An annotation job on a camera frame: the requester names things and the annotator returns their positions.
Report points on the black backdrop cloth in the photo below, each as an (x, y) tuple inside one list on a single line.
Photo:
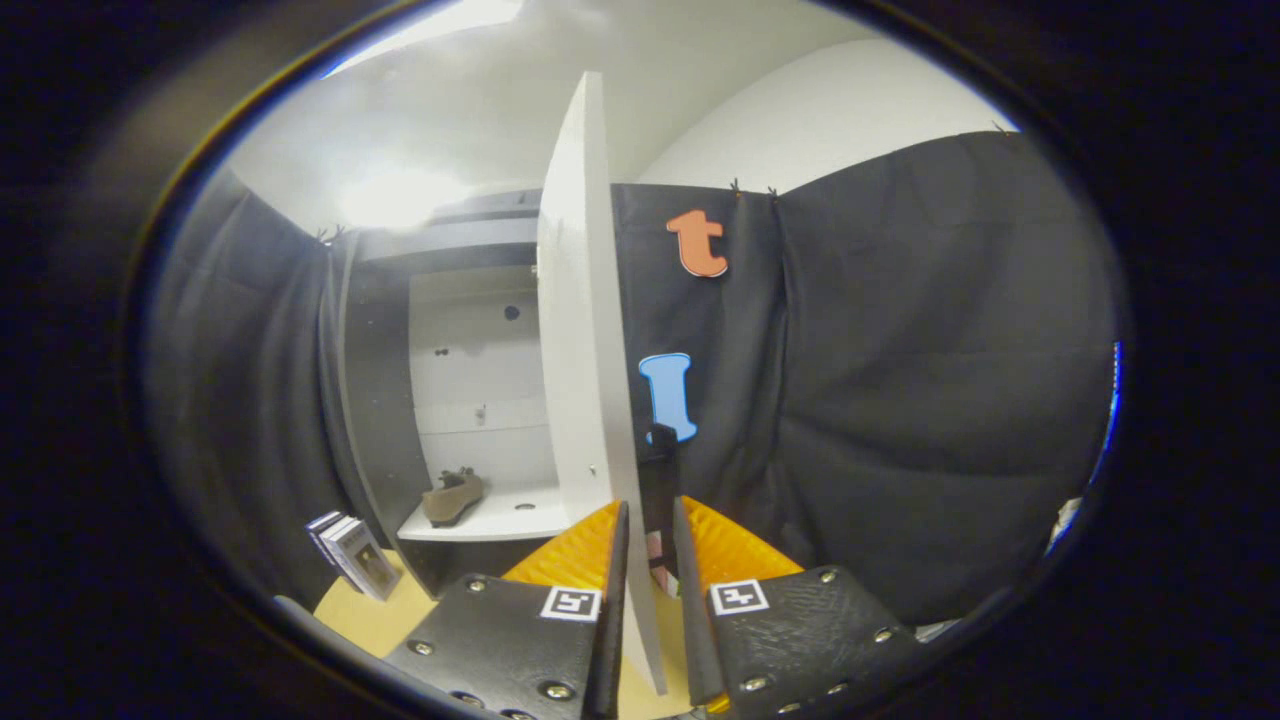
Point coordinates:
[(900, 400)]

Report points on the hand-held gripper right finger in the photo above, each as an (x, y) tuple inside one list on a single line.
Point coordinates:
[(692, 620)]

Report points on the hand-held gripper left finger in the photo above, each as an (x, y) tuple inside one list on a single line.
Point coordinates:
[(612, 600)]

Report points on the brown fuzzy shoe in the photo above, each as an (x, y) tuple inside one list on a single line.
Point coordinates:
[(452, 497)]

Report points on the blue spine book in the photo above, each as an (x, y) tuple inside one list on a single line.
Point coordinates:
[(322, 527)]

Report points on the white shoe cabinet door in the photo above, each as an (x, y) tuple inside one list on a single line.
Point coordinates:
[(580, 350)]

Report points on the grey shoe cabinet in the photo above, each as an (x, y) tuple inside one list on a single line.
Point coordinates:
[(385, 400)]

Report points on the grey cover book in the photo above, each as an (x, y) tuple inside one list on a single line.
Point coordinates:
[(368, 562)]

